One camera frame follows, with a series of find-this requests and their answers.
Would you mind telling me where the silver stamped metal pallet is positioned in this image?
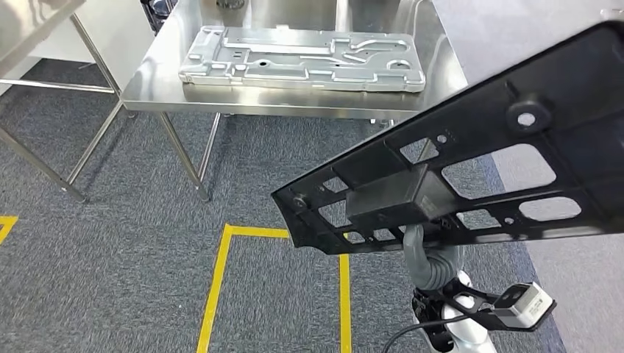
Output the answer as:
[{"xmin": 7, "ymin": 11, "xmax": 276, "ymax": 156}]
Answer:
[{"xmin": 177, "ymin": 25, "xmax": 427, "ymax": 93}]

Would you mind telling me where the stainless steel workbench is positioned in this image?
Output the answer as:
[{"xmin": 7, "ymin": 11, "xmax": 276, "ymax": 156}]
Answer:
[{"xmin": 119, "ymin": 0, "xmax": 470, "ymax": 203}]

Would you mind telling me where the white cabinet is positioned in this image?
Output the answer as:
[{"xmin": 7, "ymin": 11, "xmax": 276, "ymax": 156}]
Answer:
[{"xmin": 0, "ymin": 0, "xmax": 156, "ymax": 97}]

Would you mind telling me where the small stainless steel table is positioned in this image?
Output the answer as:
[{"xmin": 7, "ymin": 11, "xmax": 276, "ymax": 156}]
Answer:
[{"xmin": 0, "ymin": 0, "xmax": 124, "ymax": 204}]

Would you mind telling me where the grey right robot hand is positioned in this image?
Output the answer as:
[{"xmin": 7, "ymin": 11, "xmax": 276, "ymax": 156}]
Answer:
[{"xmin": 403, "ymin": 224, "xmax": 464, "ymax": 292}]

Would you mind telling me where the black plastic plate frame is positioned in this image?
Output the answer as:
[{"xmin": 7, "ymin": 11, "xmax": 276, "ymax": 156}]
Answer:
[{"xmin": 270, "ymin": 20, "xmax": 624, "ymax": 256}]

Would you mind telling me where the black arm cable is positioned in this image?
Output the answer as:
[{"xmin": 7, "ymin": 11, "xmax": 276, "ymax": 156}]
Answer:
[{"xmin": 380, "ymin": 314, "xmax": 472, "ymax": 353}]

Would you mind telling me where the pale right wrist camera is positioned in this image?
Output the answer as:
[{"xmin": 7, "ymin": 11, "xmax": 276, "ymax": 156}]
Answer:
[{"xmin": 439, "ymin": 278, "xmax": 558, "ymax": 334}]

